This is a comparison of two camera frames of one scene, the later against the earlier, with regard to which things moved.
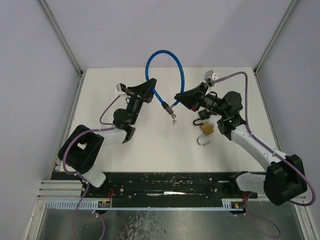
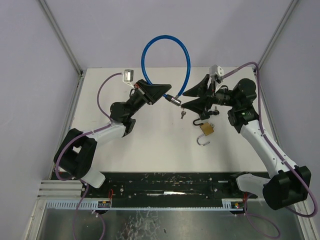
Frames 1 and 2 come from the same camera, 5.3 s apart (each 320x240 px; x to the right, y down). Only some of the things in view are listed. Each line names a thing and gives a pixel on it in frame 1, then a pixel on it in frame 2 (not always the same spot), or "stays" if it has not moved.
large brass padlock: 207,129 stays
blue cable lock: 168,108 → 177,100
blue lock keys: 173,116 → 182,113
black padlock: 203,115 stays
